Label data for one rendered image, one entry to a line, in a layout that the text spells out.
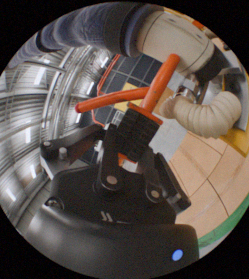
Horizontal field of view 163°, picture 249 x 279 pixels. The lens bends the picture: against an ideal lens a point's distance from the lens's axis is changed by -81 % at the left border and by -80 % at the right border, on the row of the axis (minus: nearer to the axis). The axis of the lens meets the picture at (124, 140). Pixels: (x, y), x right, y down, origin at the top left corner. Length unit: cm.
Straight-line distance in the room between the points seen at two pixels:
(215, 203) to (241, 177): 23
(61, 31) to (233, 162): 92
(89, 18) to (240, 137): 30
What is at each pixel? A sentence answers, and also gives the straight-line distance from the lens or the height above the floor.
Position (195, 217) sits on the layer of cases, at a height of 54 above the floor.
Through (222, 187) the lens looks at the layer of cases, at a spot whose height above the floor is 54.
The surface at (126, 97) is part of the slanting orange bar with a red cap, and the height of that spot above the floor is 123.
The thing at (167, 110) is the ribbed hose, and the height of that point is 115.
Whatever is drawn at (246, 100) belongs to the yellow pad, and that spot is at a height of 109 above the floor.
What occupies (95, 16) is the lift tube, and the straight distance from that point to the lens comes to 22.
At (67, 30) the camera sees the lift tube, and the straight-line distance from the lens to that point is 28.
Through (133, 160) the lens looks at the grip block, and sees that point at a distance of 15.
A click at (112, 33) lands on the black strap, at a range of 19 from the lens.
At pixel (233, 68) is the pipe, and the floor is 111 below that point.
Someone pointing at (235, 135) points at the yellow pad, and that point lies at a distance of 16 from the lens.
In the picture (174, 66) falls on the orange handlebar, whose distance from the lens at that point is 18.
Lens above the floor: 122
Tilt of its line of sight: 5 degrees down
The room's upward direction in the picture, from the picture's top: 65 degrees counter-clockwise
